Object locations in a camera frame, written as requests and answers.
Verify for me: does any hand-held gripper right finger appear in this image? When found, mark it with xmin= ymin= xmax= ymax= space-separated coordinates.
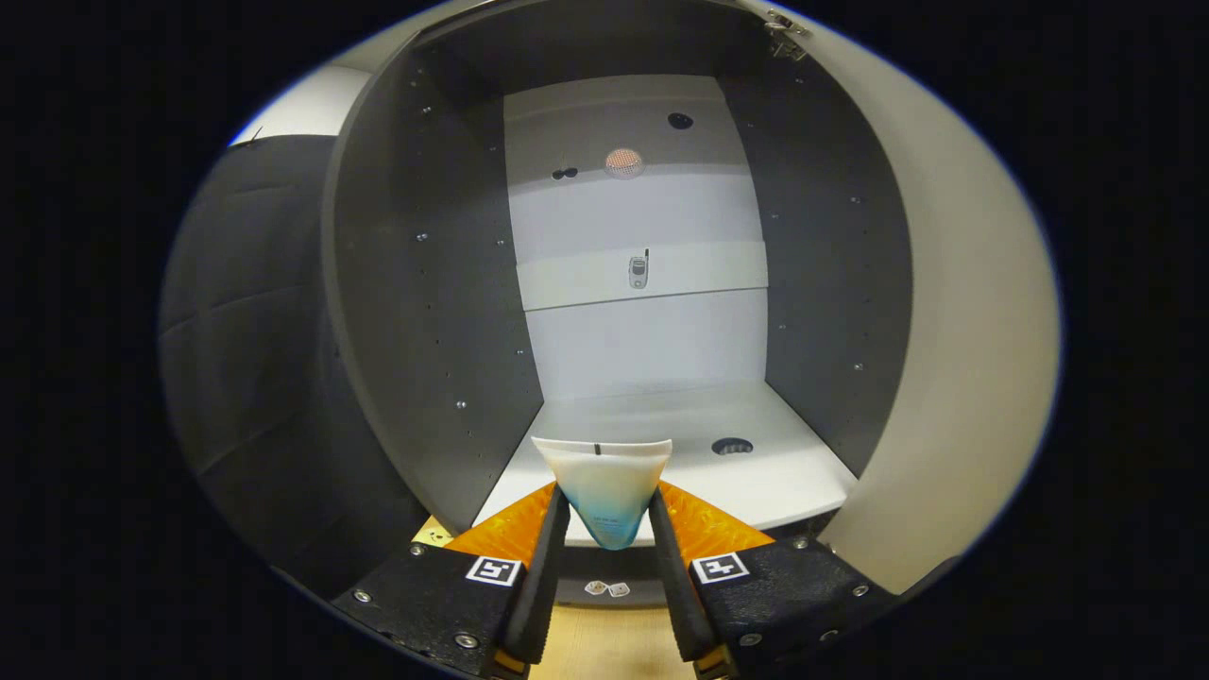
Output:
xmin=648 ymin=480 xmax=898 ymax=680

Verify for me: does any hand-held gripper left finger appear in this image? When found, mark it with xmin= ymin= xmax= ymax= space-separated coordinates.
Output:
xmin=331 ymin=480 xmax=571 ymax=680

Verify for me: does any white blue squeeze tube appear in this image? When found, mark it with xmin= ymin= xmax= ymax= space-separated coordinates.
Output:
xmin=531 ymin=436 xmax=673 ymax=552

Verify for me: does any dark grey cabinet body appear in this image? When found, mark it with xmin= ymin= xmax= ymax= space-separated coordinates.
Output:
xmin=321 ymin=0 xmax=915 ymax=605

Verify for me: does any black backdrop cloth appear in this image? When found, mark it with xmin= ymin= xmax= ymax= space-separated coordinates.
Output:
xmin=161 ymin=132 xmax=426 ymax=601

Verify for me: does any metal door hinge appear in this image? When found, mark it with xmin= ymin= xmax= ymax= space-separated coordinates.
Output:
xmin=765 ymin=9 xmax=811 ymax=62

